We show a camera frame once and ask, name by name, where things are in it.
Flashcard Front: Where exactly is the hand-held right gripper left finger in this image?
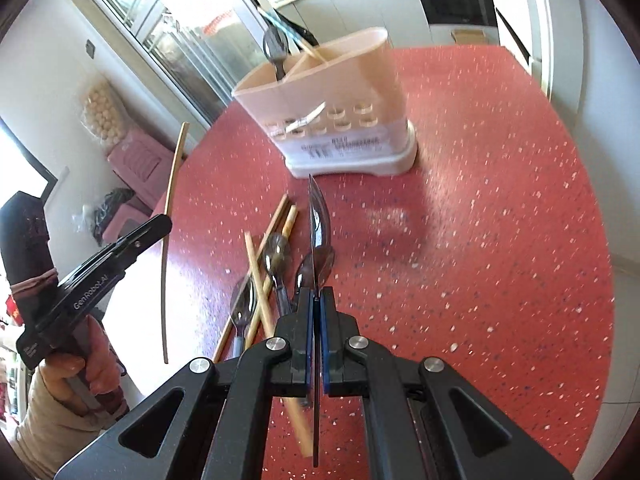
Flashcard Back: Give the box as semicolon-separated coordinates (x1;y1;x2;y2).
55;287;316;480

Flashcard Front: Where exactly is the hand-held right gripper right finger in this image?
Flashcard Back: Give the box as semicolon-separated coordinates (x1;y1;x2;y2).
320;287;573;480

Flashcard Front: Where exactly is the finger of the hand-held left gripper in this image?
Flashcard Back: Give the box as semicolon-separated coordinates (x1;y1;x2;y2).
102;214;174;261

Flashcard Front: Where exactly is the metal spoon dark handle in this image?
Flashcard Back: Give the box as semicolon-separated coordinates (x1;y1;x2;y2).
262;26;288;82
263;232;296;321
227;276;259;358
307;174;335;467
292;251;337;311

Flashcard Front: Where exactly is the beige plastic utensil holder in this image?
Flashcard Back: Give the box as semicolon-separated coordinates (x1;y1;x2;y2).
231;26;418;178

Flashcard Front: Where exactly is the person's left forearm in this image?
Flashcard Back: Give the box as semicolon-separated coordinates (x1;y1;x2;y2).
10;375;126;476

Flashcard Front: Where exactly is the person's left hand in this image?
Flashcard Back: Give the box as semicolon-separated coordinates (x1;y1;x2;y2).
37;315;124;420

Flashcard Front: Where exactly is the small pink box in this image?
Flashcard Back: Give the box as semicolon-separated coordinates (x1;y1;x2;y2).
102;195;156;243

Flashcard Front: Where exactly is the black plastic bag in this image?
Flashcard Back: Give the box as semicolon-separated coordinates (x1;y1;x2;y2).
91;187;135;241

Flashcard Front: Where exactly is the thin curved wooden strip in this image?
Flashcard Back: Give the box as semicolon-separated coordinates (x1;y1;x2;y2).
159;121;191;365

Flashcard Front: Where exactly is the wooden chopstick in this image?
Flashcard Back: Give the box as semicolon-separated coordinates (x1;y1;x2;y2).
243;230;313;458
240;205;299;341
212;194;291;363
299;41;332;67

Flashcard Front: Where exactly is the large pink box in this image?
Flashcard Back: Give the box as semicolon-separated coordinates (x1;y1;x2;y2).
106;127;173;196

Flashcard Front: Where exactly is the dark maroon cloth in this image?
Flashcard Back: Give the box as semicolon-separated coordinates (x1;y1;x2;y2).
0;191;61;321

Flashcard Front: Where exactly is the bag of pale balls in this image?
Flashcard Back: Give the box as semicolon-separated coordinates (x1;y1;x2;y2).
79;80;125;143

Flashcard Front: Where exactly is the glass sliding door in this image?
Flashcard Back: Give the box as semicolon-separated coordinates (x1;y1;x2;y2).
75;0;281;126

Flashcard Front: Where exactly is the cardboard box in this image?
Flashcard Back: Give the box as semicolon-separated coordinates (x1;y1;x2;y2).
451;29;488;46

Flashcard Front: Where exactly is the black utensil handle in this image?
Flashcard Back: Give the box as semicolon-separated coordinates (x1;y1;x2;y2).
257;7;321;47

